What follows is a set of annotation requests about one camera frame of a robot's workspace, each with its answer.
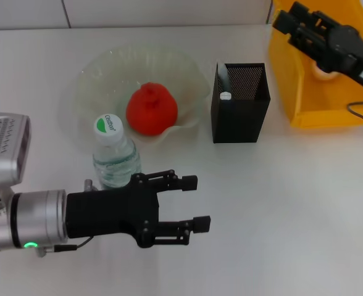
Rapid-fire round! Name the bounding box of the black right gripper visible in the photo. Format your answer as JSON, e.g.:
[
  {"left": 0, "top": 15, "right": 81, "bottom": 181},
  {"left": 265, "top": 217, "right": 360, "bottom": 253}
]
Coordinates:
[{"left": 272, "top": 1, "right": 363, "bottom": 93}]

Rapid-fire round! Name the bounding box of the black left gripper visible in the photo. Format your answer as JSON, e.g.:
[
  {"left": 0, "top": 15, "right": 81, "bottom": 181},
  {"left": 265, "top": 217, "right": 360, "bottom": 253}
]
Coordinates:
[{"left": 65, "top": 169, "right": 212, "bottom": 249}]

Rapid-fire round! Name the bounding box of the white paper ball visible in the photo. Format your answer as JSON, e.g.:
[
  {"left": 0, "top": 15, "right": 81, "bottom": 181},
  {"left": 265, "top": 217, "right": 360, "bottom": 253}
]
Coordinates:
[{"left": 312, "top": 61, "right": 337, "bottom": 82}]

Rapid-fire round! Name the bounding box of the clear green-label water bottle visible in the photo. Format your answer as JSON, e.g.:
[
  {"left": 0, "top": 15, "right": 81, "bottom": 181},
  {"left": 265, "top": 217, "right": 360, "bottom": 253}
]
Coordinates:
[{"left": 92, "top": 113, "right": 143, "bottom": 191}]

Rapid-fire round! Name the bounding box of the grey pen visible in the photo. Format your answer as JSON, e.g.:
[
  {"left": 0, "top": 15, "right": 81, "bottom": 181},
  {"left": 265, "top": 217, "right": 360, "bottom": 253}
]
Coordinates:
[{"left": 217, "top": 62, "right": 233, "bottom": 93}]

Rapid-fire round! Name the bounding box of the red-orange toy orange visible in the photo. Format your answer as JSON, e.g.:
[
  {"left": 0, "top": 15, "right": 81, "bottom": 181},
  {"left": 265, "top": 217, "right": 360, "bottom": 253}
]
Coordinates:
[{"left": 125, "top": 82, "right": 178, "bottom": 137}]

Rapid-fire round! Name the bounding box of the black mesh pen holder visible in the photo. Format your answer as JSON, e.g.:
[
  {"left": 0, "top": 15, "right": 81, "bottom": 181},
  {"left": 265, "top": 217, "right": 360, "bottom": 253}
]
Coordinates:
[{"left": 211, "top": 63, "right": 271, "bottom": 144}]

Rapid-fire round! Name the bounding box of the clear wavy glass fruit bowl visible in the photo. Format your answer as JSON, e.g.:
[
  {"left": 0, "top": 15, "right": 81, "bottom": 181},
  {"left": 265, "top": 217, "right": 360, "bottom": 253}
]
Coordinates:
[{"left": 74, "top": 43, "right": 212, "bottom": 147}]

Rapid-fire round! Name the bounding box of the yellow plastic bin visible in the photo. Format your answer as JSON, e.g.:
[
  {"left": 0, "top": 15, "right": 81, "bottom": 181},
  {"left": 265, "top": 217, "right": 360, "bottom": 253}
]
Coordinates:
[{"left": 267, "top": 0, "right": 363, "bottom": 129}]

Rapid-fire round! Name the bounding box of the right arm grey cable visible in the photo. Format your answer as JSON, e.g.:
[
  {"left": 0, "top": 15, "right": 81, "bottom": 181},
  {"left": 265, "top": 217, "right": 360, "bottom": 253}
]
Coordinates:
[{"left": 346, "top": 94, "right": 363, "bottom": 133}]

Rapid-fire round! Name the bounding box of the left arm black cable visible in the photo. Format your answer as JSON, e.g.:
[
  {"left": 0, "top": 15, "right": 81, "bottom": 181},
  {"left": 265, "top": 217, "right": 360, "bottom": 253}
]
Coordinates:
[{"left": 35, "top": 236, "right": 93, "bottom": 258}]

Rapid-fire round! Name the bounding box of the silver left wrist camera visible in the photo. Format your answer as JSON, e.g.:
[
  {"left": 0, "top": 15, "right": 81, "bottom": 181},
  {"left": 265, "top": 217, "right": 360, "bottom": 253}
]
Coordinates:
[{"left": 0, "top": 113, "right": 32, "bottom": 188}]

